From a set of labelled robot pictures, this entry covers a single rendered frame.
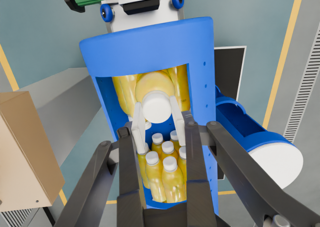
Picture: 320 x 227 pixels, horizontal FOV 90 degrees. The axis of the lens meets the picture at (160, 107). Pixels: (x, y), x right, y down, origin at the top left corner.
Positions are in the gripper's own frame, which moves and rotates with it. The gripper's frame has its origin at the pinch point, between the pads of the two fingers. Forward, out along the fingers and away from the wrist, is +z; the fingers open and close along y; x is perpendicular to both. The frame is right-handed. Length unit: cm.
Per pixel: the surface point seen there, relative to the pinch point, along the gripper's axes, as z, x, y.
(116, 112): 26.8, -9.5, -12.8
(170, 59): 9.1, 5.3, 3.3
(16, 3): 132, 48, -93
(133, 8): 27.5, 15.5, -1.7
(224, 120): 52, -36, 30
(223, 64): 117, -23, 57
